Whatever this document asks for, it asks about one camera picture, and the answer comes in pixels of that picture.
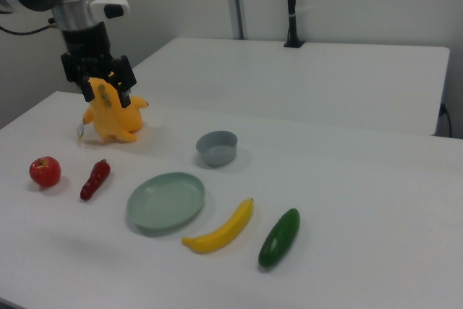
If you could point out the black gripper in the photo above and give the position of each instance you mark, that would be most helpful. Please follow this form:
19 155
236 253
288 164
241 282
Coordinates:
87 43

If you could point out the red apple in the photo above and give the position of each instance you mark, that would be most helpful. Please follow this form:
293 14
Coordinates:
45 172

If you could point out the grey bowl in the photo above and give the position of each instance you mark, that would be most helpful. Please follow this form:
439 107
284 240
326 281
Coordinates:
216 153

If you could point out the orange plush toy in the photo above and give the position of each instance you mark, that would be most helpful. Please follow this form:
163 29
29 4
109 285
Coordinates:
112 121

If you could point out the red chili pepper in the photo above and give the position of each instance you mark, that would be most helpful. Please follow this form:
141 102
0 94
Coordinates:
94 180

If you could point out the pale green plate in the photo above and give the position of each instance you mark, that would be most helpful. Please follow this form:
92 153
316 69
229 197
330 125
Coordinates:
165 202

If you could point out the white adjoining table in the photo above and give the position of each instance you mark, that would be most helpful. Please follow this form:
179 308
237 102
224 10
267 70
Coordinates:
289 84

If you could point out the yellow banana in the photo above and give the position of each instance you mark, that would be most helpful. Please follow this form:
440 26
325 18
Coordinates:
226 231

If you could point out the green cucumber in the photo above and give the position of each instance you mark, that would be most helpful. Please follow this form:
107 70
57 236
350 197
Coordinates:
280 238

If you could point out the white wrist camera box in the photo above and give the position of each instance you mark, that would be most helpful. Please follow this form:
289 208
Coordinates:
108 4

